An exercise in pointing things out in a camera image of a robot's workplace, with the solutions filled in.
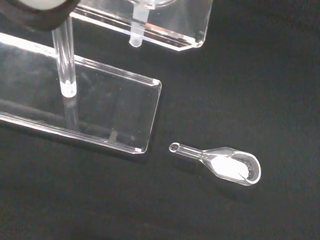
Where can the clear funnel stand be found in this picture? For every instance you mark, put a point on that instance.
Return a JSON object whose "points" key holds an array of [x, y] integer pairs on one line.
{"points": [[112, 105]]}

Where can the glass weighing funnel with powder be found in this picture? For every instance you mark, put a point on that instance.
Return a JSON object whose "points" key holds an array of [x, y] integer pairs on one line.
{"points": [[230, 167]]}

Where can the black bench cloth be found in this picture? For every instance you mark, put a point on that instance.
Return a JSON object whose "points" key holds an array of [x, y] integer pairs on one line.
{"points": [[225, 87]]}

